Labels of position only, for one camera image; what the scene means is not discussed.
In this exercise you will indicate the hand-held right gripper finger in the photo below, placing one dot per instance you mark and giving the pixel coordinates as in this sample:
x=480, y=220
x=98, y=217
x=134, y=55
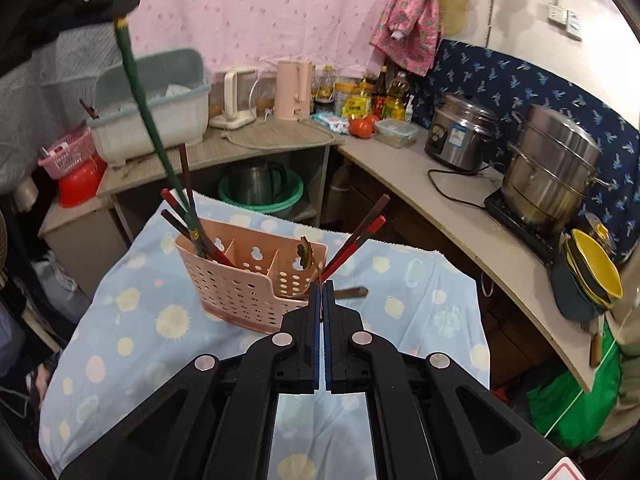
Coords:
x=327, y=350
x=316, y=350

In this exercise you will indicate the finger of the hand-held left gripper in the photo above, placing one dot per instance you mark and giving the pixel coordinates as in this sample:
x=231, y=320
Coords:
x=100, y=4

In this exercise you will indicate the dark red-brown chopstick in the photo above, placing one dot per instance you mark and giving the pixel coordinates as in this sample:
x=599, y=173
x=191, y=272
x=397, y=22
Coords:
x=352, y=292

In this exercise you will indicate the gold flower spoon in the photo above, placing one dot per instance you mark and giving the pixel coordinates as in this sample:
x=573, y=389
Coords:
x=303, y=255

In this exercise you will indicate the pink perforated utensil holder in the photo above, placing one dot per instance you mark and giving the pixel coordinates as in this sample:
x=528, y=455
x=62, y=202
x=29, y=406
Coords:
x=235, y=285

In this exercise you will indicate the red chopstick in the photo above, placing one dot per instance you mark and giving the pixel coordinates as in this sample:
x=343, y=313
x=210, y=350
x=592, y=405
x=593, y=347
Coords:
x=360, y=240
x=172, y=205

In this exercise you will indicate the green chopstick with gold band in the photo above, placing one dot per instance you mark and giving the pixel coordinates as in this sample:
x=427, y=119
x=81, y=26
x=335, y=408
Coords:
x=145, y=110
x=193, y=234

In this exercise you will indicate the dark grey-brown chopstick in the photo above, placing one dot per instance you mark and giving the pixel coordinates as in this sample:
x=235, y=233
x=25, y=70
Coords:
x=175, y=225

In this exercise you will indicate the grey patterned cloth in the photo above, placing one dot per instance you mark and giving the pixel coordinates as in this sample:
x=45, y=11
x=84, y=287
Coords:
x=60, y=90

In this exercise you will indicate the dish drainer box with lid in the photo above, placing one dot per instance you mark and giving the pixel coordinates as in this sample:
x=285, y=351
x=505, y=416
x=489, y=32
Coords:
x=150, y=120

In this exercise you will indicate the dark brown chopstick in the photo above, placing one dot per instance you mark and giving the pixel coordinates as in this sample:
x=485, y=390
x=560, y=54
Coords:
x=372, y=215
x=185, y=175

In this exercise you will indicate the pink plastic basket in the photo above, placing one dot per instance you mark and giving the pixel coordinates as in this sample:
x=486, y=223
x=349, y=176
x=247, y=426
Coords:
x=70, y=152

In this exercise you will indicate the green plastic basin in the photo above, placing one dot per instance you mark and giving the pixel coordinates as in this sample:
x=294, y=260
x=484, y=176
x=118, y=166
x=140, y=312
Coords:
x=290, y=199

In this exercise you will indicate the pink dotted curtain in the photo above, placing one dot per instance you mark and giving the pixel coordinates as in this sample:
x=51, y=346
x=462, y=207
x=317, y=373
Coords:
x=260, y=10

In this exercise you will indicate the white electric kettle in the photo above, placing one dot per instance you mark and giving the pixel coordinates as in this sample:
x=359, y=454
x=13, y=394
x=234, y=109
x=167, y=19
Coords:
x=232, y=100

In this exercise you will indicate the beige kitchen counter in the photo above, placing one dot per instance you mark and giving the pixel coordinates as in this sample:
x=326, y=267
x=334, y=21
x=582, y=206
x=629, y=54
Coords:
x=450, y=220

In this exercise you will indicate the steel pitcher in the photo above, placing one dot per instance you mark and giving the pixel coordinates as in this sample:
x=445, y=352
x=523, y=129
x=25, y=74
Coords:
x=257, y=180

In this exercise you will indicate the red plastic basin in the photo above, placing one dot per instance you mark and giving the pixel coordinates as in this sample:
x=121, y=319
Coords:
x=82, y=185

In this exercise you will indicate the blue spotted tablecloth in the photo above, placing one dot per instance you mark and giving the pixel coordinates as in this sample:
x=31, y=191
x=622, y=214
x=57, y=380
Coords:
x=125, y=340

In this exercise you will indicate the pink electric kettle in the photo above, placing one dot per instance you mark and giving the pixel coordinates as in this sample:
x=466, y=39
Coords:
x=290, y=92

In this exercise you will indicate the red tomato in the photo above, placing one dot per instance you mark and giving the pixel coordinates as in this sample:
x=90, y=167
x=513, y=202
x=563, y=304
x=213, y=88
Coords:
x=375, y=120
x=361, y=127

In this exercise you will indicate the black induction cooker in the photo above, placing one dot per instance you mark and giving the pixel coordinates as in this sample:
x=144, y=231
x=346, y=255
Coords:
x=520, y=232

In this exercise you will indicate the clear plastic food container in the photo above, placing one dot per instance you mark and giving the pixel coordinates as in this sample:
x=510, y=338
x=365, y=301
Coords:
x=395, y=134

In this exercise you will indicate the blue tissue pack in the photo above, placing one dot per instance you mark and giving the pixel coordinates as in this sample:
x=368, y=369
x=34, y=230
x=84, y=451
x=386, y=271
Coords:
x=330, y=122

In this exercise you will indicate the small cooking oil bottle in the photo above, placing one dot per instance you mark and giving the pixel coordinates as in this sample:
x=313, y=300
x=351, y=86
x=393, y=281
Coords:
x=326, y=89

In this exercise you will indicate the green plastic bag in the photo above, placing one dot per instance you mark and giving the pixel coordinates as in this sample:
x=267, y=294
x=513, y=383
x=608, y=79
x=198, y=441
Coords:
x=565, y=400

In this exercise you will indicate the steel rice cooker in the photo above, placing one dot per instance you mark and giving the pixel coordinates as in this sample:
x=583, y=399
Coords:
x=460, y=135

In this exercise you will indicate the white pump bottle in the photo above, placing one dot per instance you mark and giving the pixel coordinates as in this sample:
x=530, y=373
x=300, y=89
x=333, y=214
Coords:
x=410, y=110

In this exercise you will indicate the large cooking oil bottle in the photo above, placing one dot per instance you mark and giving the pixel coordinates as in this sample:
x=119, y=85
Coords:
x=396, y=100

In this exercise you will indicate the soy sauce bottle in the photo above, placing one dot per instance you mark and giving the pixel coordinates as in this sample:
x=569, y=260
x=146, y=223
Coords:
x=380, y=91

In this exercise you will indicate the grey plastic bag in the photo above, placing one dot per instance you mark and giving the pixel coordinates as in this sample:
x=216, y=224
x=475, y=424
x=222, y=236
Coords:
x=60, y=275

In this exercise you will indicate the stack of yellow bowls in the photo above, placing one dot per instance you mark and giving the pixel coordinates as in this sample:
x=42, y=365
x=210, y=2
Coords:
x=597, y=265

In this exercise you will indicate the steel steamer pot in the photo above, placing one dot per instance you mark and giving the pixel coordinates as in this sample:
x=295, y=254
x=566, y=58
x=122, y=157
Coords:
x=550, y=170

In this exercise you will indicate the pink floral garment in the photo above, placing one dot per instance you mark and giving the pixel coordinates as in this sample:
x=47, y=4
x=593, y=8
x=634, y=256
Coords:
x=410, y=20

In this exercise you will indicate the navy printed cloth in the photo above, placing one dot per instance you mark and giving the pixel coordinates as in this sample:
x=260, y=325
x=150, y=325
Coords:
x=525, y=85

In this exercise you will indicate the beige hanging board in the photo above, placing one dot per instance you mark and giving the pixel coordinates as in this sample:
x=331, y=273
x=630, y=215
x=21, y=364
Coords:
x=456, y=5

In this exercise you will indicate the white wall socket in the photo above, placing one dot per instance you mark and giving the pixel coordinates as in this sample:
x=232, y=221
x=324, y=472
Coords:
x=557, y=14
x=574, y=25

